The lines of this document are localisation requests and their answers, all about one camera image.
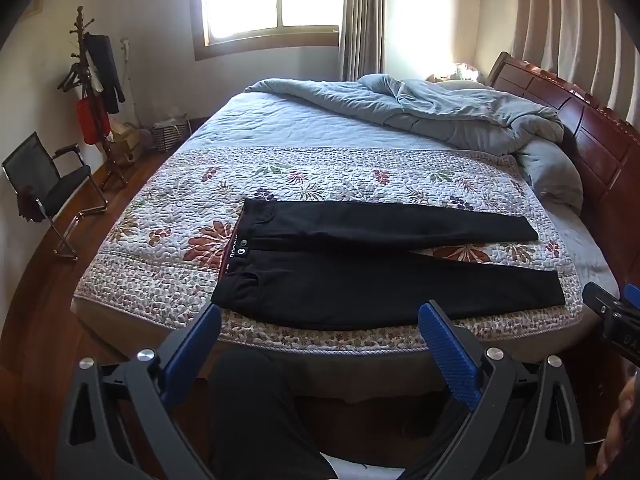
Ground cardboard box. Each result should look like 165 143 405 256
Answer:
106 125 147 166

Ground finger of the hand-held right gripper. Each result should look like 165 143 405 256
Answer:
582 282 640 322

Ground person's right hand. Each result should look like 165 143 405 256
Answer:
596 371 640 480

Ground blue-grey comforter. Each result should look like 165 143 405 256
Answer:
244 73 585 215

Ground black hanging garment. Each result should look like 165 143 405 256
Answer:
84 32 126 115

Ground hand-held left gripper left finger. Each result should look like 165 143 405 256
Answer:
54 304 222 480

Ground black office chair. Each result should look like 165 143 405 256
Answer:
1 131 109 261

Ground beige pleated curtain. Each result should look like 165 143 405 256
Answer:
510 0 640 126

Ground black pants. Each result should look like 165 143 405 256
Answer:
210 198 567 332

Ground wooden coat rack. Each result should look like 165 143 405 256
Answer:
56 6 129 192

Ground person's left leg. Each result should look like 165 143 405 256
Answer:
206 347 341 480

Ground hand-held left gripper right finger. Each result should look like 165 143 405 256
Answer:
417 300 586 480

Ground floral quilted bedspread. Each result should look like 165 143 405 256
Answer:
72 92 621 357

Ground wire basket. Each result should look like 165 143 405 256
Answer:
152 117 192 154

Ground grey curtain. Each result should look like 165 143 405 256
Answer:
339 0 387 82

